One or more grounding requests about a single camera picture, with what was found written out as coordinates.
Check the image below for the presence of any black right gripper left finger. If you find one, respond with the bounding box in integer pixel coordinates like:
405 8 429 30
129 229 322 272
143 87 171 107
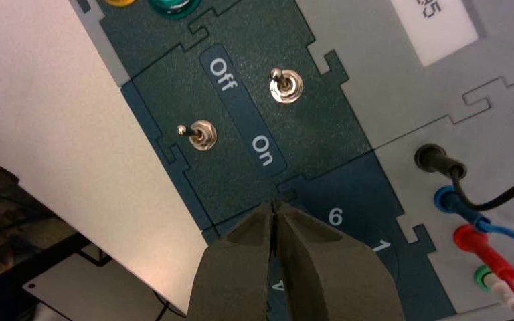
187 201 276 321

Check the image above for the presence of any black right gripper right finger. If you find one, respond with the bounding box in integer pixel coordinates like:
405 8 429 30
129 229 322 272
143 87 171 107
276 201 406 321

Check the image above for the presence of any grey and teal task box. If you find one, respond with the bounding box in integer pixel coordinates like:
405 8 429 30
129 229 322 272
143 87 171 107
68 0 514 321

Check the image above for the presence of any white metal plate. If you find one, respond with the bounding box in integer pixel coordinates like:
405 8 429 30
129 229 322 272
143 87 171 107
21 252 187 321

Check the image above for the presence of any white display label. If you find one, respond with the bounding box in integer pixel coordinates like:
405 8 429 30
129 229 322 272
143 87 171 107
389 0 481 68

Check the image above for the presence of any teal push button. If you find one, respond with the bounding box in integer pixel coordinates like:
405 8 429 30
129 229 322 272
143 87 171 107
148 0 202 21

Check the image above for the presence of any thin black cable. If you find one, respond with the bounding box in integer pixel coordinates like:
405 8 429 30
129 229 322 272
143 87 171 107
153 290 173 321

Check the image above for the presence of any blue banana plug cable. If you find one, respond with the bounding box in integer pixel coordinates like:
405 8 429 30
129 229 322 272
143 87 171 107
433 186 514 254

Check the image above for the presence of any metal toggle switch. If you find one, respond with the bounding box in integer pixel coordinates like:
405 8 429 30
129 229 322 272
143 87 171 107
268 67 304 105
176 119 218 152

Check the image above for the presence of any red banana plug cable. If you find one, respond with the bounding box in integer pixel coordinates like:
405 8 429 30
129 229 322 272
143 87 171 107
453 224 514 321

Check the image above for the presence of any black banana plug cable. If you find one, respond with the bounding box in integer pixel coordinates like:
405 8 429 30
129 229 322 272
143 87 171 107
414 144 514 212

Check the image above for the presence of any white cable with green plugs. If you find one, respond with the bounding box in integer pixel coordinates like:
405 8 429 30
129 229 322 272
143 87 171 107
473 265 514 321

